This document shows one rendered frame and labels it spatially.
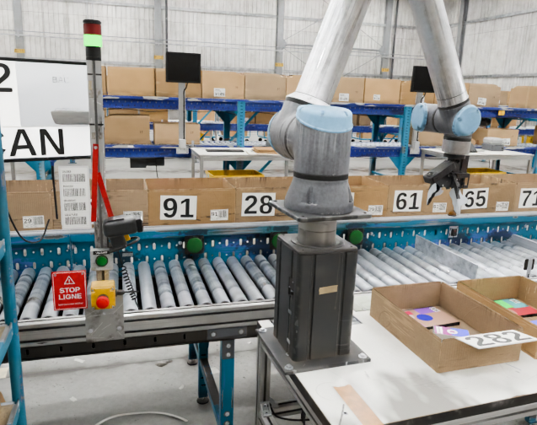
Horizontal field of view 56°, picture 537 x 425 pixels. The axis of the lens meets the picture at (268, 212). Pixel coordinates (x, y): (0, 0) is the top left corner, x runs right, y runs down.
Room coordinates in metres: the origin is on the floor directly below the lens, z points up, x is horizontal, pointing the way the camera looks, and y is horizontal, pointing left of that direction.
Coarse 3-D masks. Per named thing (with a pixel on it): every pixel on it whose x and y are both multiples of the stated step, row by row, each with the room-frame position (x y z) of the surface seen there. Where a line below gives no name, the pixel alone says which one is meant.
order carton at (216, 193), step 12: (156, 180) 2.43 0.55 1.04; (168, 180) 2.44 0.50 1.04; (180, 180) 2.46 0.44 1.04; (192, 180) 2.48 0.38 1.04; (204, 180) 2.49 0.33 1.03; (216, 180) 2.51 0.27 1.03; (156, 192) 2.14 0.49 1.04; (168, 192) 2.16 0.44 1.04; (180, 192) 2.17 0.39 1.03; (192, 192) 2.19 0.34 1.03; (204, 192) 2.20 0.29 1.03; (216, 192) 2.22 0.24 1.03; (228, 192) 2.24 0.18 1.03; (156, 204) 2.14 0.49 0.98; (204, 204) 2.20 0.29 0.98; (216, 204) 2.22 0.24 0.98; (228, 204) 2.24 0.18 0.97; (156, 216) 2.14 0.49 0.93; (204, 216) 2.20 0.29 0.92; (228, 216) 2.24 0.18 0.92
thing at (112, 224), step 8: (112, 216) 1.51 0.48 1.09; (120, 216) 1.50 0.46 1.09; (128, 216) 1.51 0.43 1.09; (136, 216) 1.52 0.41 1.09; (104, 224) 1.46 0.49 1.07; (112, 224) 1.46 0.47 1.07; (120, 224) 1.47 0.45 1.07; (128, 224) 1.47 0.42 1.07; (136, 224) 1.48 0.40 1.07; (104, 232) 1.46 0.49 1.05; (112, 232) 1.46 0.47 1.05; (120, 232) 1.47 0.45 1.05; (128, 232) 1.47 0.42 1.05; (136, 232) 1.49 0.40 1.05; (112, 240) 1.47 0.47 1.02; (120, 240) 1.48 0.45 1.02; (112, 248) 1.48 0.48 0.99; (120, 248) 1.48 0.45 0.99
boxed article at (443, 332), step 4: (436, 328) 1.40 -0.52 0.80; (440, 328) 1.40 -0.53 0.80; (444, 328) 1.40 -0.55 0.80; (448, 328) 1.40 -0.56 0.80; (452, 328) 1.40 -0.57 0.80; (436, 332) 1.37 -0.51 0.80; (440, 332) 1.37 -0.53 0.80; (444, 332) 1.37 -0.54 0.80; (448, 332) 1.37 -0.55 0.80; (452, 332) 1.38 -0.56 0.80; (456, 332) 1.38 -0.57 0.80; (460, 332) 1.38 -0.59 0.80; (464, 332) 1.38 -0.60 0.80; (468, 332) 1.38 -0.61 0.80; (440, 336) 1.36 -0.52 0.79; (444, 336) 1.36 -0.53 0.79; (448, 336) 1.36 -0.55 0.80; (452, 336) 1.36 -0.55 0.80; (456, 336) 1.35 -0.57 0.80
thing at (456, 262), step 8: (416, 240) 2.42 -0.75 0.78; (424, 240) 2.36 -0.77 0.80; (416, 248) 2.41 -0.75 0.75; (424, 248) 2.35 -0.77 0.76; (432, 248) 2.29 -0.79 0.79; (440, 248) 2.23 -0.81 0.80; (432, 256) 2.28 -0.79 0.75; (440, 256) 2.23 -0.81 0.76; (448, 256) 2.17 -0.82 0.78; (456, 256) 2.12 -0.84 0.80; (448, 264) 2.16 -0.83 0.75; (456, 264) 2.11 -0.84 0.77; (464, 264) 2.07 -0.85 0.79; (472, 264) 2.02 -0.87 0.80; (464, 272) 2.06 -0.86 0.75; (472, 272) 2.01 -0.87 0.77
